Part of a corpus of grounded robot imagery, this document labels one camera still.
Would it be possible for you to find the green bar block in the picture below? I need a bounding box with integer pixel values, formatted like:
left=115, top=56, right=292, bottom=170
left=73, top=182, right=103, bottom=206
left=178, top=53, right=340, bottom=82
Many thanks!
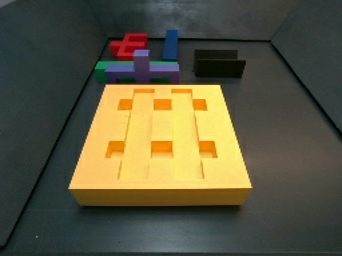
left=95, top=61, right=170, bottom=84

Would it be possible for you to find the yellow slotted board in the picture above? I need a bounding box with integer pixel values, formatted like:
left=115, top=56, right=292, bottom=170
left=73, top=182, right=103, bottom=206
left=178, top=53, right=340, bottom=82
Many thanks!
left=70, top=85, right=253, bottom=206

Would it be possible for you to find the purple cross-shaped block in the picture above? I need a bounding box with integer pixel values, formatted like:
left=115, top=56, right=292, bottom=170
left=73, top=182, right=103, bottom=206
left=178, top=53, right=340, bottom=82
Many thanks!
left=105, top=50, right=181, bottom=84

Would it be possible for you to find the blue bar block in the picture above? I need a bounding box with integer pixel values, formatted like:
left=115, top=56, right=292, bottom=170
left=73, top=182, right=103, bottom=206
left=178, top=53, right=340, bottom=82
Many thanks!
left=162, top=30, right=178, bottom=61

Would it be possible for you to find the red E-shaped block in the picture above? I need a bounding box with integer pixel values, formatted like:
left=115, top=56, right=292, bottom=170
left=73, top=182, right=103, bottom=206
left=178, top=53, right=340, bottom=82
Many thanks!
left=110, top=33, right=147, bottom=61

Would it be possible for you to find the black U-shaped bracket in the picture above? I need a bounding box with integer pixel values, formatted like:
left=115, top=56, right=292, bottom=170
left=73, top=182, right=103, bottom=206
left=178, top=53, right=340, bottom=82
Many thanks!
left=194, top=49, right=246, bottom=78

